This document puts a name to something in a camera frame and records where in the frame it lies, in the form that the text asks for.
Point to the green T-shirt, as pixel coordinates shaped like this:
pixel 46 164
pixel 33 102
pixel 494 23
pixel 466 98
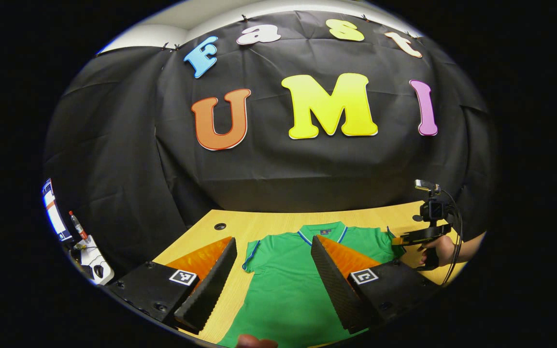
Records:
pixel 283 290

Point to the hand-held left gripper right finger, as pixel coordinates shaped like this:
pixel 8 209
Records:
pixel 336 290

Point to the white device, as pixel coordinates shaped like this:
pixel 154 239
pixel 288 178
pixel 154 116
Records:
pixel 94 263

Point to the blue and white box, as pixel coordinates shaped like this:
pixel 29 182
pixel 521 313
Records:
pixel 55 212

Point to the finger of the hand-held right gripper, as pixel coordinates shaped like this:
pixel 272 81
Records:
pixel 423 236

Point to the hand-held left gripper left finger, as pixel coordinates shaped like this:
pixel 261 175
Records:
pixel 210 290

